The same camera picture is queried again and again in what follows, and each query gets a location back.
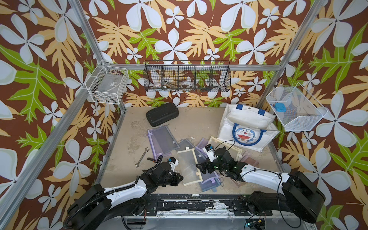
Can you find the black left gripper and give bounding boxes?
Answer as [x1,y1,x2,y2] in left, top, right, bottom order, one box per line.
[157,171,185,186]

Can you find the purple mesh pouch bottom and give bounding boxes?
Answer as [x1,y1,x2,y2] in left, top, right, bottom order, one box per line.
[198,172,221,192]

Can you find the white Doraemon canvas bag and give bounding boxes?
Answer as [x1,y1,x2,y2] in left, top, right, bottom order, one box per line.
[217,104,279,152]

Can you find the orange black pliers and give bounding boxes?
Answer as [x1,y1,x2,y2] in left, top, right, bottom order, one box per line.
[147,156,163,165]

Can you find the purple mesh pouch left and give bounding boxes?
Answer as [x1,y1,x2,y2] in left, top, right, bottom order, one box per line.
[148,125,180,160]

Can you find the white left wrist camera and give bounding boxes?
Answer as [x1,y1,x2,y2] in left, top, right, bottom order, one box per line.
[167,157,179,171]

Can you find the pink mesh pouch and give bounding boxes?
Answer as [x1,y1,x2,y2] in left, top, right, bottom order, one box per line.
[240,153,259,167]

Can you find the grey mesh pouch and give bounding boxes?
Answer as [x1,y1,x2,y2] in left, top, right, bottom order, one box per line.
[176,139,194,152]

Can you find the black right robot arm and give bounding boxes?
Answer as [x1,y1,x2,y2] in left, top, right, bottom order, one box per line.
[196,145,326,224]

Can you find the black hard zipper case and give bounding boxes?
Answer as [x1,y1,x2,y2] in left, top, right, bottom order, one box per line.
[146,103,179,127]

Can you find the purple mesh pouch centre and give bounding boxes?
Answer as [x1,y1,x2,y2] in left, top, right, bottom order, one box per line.
[195,138,209,163]

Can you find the white hexagonal mesh basket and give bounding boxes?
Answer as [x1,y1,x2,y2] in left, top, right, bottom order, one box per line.
[266,83,328,132]

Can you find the cream mesh pouch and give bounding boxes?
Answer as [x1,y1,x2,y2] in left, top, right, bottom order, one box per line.
[177,147,203,186]
[208,137,244,161]

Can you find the purple mesh pouch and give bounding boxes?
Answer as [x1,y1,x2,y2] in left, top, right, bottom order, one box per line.
[195,138,209,163]
[148,125,180,160]
[198,172,221,192]

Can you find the silver open-end wrench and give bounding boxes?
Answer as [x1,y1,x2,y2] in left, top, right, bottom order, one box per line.
[135,147,150,168]

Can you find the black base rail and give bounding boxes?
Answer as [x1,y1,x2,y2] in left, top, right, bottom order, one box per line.
[114,193,274,217]

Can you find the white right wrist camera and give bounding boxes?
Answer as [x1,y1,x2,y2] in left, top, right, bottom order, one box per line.
[202,144,217,162]

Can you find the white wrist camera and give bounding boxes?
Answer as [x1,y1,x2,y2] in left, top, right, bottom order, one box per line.
[202,144,217,162]
[167,157,179,171]

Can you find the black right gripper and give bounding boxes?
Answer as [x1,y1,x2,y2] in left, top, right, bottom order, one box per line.
[195,156,228,173]

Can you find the white wire basket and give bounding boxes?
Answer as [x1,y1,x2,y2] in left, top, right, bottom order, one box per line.
[85,61,129,105]

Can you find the small blue object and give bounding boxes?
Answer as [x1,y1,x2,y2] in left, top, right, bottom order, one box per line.
[274,103,287,113]

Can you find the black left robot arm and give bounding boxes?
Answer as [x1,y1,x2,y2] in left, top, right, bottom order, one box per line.
[63,157,184,230]

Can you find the black wire basket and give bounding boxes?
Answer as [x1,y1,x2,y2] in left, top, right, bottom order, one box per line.
[143,60,232,92]

